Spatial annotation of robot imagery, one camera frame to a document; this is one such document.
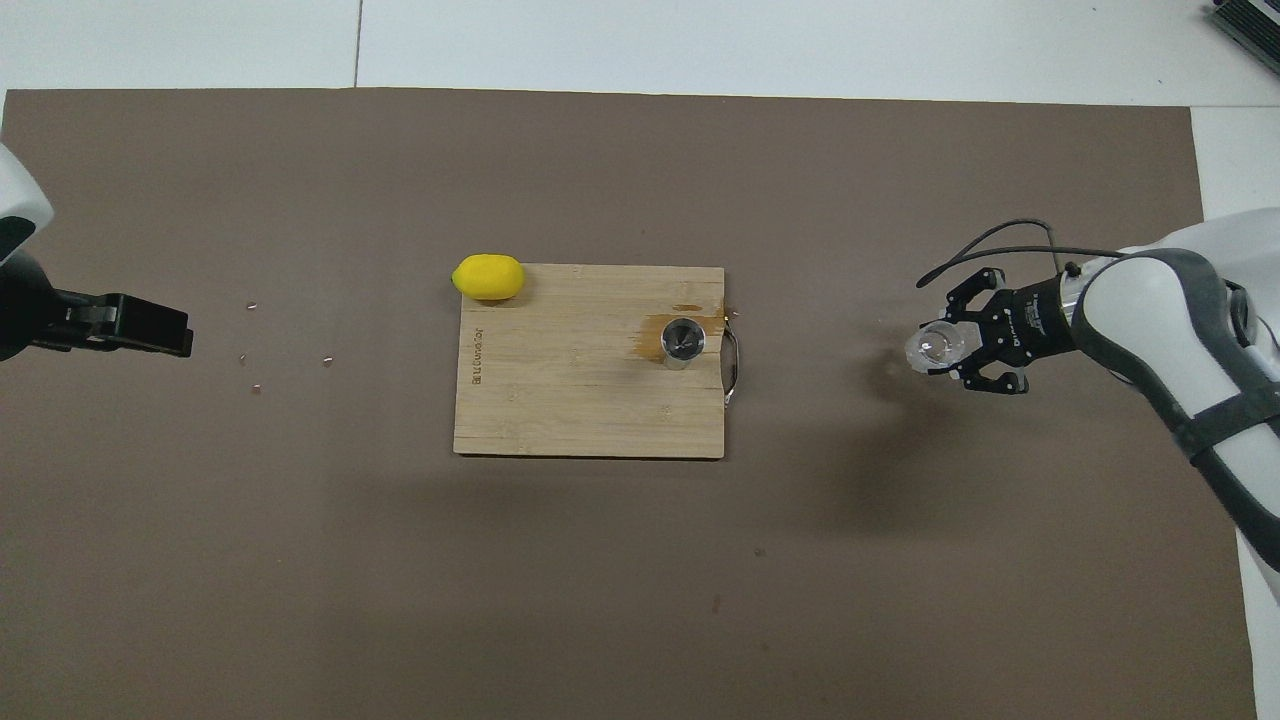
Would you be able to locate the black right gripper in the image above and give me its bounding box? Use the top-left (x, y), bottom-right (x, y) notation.
top-left (947, 268), bottom-right (1079, 395)

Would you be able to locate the yellow lemon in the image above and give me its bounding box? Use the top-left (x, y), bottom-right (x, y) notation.
top-left (451, 254), bottom-right (526, 302)

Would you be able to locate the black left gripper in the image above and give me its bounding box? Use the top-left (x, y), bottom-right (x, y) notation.
top-left (0, 255), bottom-right (193, 361)

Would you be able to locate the brown paper table mat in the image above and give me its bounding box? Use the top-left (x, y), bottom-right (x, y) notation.
top-left (0, 88), bottom-right (1259, 720)

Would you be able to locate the grey ribbed device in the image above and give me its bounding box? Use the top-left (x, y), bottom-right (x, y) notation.
top-left (1205, 0), bottom-right (1280, 71)

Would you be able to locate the wooden cutting board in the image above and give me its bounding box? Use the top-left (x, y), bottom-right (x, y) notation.
top-left (453, 263), bottom-right (743, 459)

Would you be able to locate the metal cocktail jigger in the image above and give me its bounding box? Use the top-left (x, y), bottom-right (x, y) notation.
top-left (662, 317), bottom-right (708, 372)

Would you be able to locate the small clear glass cup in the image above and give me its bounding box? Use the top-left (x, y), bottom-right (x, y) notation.
top-left (905, 318), bottom-right (969, 376)

